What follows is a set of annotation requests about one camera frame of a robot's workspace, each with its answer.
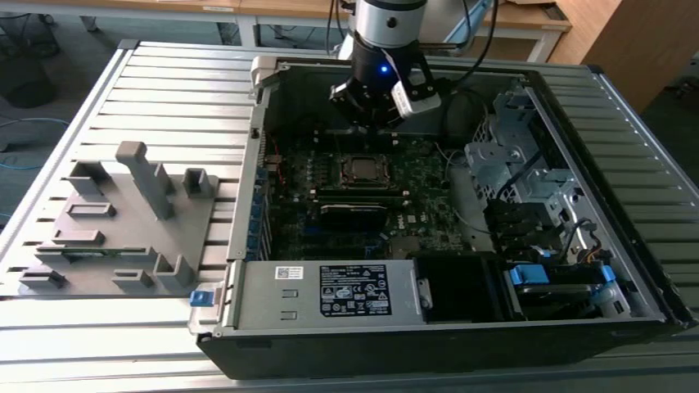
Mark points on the blue case latch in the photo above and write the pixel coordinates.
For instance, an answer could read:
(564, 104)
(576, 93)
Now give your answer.
(199, 299)

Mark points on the silver metal drive cage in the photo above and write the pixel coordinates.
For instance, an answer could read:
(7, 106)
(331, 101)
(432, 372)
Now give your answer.
(483, 157)

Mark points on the grey parts rack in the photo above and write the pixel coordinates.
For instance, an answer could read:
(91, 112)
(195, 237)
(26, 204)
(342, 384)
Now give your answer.
(136, 229)

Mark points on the silver chipset heat sink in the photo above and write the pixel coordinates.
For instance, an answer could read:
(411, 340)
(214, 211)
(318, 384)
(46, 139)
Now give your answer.
(406, 245)

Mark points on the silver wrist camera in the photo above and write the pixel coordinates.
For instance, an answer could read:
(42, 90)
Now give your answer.
(418, 104)

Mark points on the wooden top white desk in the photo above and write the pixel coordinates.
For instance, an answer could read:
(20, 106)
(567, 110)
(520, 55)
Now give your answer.
(519, 19)

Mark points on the wooden cabinet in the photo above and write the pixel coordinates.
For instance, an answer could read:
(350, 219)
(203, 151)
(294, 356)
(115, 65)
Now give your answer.
(628, 41)

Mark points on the grey power supply unit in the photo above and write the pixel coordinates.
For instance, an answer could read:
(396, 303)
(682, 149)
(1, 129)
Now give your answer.
(262, 294)

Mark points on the blue disk carrier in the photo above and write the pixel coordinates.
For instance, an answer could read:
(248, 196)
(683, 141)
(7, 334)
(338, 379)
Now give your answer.
(527, 273)

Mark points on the CPU socket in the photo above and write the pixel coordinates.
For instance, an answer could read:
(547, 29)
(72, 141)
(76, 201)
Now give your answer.
(366, 186)

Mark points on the green RAM stick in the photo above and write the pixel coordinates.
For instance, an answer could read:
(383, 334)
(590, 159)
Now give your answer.
(87, 254)

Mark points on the black graphics card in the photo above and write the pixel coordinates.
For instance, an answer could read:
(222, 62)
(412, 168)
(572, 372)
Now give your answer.
(352, 223)

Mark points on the dark hard disk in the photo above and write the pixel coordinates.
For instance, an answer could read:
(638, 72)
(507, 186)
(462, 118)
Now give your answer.
(554, 303)

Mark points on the black round bin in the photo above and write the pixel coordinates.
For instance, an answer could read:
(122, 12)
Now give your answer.
(30, 88)

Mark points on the black PC case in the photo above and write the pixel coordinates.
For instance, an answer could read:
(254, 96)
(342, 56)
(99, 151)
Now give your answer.
(436, 352)

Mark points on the grey case release latch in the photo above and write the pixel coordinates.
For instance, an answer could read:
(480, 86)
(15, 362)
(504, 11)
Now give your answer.
(262, 69)

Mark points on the blue plastic clip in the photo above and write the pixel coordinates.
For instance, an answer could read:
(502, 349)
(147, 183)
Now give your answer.
(606, 273)

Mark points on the green Dell motherboard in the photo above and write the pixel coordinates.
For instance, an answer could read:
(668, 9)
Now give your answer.
(431, 204)

